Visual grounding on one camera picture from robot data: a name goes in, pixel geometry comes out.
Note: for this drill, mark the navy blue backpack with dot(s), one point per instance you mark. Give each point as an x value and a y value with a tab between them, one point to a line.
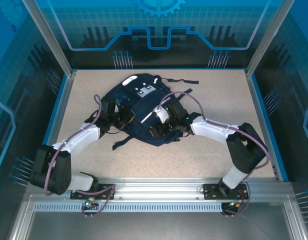
139	105

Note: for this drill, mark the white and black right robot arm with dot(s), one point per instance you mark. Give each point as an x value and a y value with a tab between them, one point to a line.
211	130

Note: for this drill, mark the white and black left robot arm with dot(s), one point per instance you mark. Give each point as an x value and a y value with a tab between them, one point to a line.
79	138

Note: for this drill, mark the blue table border strip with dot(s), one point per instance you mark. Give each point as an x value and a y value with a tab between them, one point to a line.
268	125
55	112

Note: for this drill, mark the small connector green light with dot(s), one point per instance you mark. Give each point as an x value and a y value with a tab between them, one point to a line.
235	204
88	203

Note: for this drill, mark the blue printed side panel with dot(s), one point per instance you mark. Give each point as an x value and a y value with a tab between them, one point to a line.
14	75
294	75

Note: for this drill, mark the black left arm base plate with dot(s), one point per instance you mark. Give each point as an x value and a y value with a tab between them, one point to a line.
106	187

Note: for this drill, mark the aluminium mounting rail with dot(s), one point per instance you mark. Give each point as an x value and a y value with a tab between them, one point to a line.
159	187

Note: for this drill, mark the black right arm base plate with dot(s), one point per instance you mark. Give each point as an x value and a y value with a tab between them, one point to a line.
211	191

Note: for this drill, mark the blue printed enclosure panel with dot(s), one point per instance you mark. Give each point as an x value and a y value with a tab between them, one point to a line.
94	25

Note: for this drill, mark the aluminium frame post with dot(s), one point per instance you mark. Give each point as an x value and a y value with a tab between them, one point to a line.
269	37
49	37

